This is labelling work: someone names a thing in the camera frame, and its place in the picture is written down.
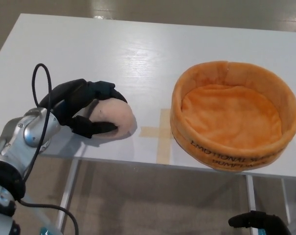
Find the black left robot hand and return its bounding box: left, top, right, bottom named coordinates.
left=39, top=78, right=128, bottom=140

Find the pink round plush toy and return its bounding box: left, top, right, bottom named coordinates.
left=75, top=97, right=137, bottom=141

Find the white table leg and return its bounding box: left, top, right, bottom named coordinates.
left=57, top=159, right=80, bottom=226
left=281, top=178, right=293, bottom=219
left=245, top=175, right=258, bottom=212

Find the short beige tape strip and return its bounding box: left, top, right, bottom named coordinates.
left=139, top=126, right=174, bottom=138

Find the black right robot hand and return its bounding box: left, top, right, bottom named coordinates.
left=228, top=210, right=293, bottom=235

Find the long beige tape strip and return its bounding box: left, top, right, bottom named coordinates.
left=156, top=108, right=172, bottom=164

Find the orange plush round plate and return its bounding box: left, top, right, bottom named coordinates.
left=169, top=61, right=296, bottom=173

